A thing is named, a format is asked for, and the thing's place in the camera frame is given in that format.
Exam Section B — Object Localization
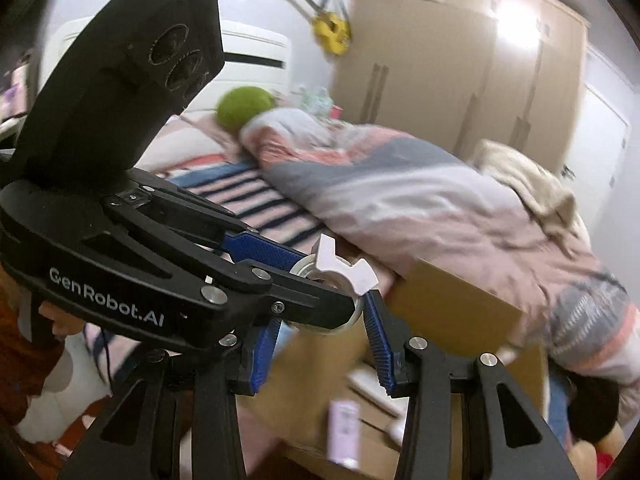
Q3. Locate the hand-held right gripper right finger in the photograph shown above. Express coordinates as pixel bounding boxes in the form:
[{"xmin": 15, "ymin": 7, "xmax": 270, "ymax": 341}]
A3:
[{"xmin": 362, "ymin": 289, "xmax": 581, "ymax": 480}]

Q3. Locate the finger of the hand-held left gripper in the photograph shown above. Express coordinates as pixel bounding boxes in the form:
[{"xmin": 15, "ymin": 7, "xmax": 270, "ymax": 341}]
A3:
[
  {"xmin": 106, "ymin": 184, "xmax": 315, "ymax": 275},
  {"xmin": 199, "ymin": 259, "xmax": 365, "ymax": 335}
]

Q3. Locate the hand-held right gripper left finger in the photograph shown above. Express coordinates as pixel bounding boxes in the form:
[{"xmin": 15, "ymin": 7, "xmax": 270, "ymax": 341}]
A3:
[{"xmin": 59, "ymin": 319, "xmax": 284, "ymax": 480}]

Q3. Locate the clear tape roll white dispenser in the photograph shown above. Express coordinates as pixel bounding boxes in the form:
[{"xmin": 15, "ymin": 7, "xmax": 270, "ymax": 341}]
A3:
[{"xmin": 289, "ymin": 233, "xmax": 379, "ymax": 334}]

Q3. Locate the brown cardboard box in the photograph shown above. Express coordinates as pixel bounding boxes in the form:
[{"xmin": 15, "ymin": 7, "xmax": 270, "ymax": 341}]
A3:
[{"xmin": 244, "ymin": 257, "xmax": 552, "ymax": 480}]

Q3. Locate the person's left hand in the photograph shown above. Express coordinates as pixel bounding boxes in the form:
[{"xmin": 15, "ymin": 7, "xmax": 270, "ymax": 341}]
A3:
[{"xmin": 37, "ymin": 301, "xmax": 85, "ymax": 342}]

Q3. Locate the white packet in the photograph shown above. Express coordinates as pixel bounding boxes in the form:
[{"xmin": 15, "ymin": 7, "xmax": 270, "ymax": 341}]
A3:
[{"xmin": 347, "ymin": 366, "xmax": 403, "ymax": 413}]

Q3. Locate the striped bed sheet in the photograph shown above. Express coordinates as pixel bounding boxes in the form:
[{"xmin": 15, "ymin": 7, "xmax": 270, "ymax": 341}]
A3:
[{"xmin": 134, "ymin": 112, "xmax": 401, "ymax": 292}]

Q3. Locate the green round pillow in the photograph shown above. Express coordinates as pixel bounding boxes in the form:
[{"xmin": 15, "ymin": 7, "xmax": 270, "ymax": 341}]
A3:
[{"xmin": 215, "ymin": 86, "xmax": 277, "ymax": 137}]

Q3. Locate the pink grey patterned quilt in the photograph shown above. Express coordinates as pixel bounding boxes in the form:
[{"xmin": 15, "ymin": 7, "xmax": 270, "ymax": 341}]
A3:
[{"xmin": 239, "ymin": 109, "xmax": 640, "ymax": 387}]

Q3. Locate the pile of clothes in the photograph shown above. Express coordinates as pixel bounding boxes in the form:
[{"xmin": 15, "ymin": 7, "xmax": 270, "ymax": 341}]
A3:
[{"xmin": 292, "ymin": 84, "xmax": 343, "ymax": 118}]

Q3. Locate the white headboard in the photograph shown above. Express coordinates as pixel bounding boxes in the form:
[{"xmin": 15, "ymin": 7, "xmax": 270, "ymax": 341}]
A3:
[{"xmin": 61, "ymin": 16, "xmax": 294, "ymax": 113}]

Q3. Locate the white dotted cloth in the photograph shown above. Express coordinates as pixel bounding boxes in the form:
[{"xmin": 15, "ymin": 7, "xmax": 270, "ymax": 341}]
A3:
[{"xmin": 14, "ymin": 332, "xmax": 117, "ymax": 443}]

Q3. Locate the beige blanket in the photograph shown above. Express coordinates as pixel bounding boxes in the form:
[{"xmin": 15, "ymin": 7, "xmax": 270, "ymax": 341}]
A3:
[{"xmin": 471, "ymin": 138, "xmax": 592, "ymax": 257}]

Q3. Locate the dark cloth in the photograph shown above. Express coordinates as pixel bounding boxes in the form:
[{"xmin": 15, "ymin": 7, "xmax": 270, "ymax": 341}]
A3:
[{"xmin": 566, "ymin": 374, "xmax": 627, "ymax": 447}]

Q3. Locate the yellow ukulele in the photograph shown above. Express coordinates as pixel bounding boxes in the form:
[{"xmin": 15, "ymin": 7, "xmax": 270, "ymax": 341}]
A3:
[{"xmin": 277, "ymin": 0, "xmax": 352, "ymax": 57}]

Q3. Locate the brown wardrobe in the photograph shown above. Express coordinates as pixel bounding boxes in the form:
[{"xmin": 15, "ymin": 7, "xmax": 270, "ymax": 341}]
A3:
[{"xmin": 331, "ymin": 0, "xmax": 589, "ymax": 177}]

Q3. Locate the white door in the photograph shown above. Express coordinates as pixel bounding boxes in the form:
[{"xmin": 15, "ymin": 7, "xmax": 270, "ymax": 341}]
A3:
[{"xmin": 559, "ymin": 44, "xmax": 634, "ymax": 242}]

